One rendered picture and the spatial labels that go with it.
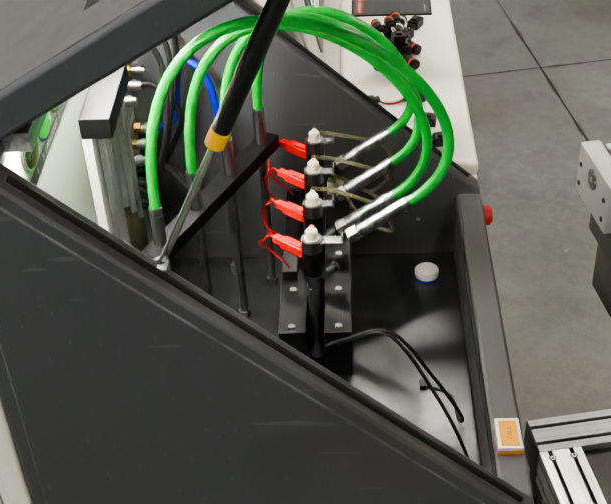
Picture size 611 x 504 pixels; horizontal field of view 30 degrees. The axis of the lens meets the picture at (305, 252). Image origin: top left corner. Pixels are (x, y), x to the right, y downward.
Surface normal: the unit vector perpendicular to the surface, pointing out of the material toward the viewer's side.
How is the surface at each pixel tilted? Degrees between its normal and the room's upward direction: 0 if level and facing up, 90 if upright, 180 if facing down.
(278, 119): 90
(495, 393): 0
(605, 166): 0
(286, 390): 90
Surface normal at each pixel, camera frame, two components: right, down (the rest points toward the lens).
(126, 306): -0.02, 0.62
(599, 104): -0.05, -0.79
